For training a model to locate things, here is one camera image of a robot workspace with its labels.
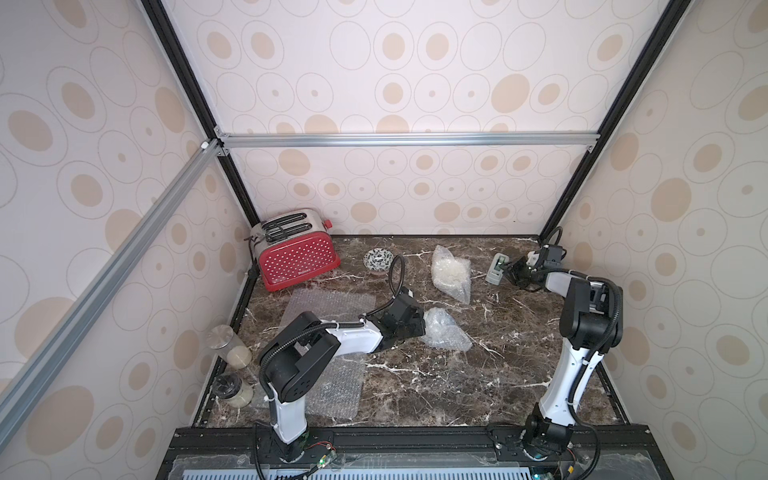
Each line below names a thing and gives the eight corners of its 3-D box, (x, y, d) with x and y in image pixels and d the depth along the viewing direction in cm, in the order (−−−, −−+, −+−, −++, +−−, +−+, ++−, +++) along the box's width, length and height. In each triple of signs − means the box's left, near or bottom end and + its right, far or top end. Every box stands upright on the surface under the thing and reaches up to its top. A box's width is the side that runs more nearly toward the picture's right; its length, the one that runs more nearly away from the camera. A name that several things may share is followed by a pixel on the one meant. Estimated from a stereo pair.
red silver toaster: (274, 294, 105) (255, 259, 90) (264, 261, 115) (245, 225, 100) (342, 269, 112) (335, 232, 98) (327, 240, 122) (318, 203, 107)
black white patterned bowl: (361, 267, 113) (361, 258, 109) (372, 252, 118) (372, 243, 114) (383, 276, 110) (383, 267, 107) (393, 260, 115) (393, 252, 111)
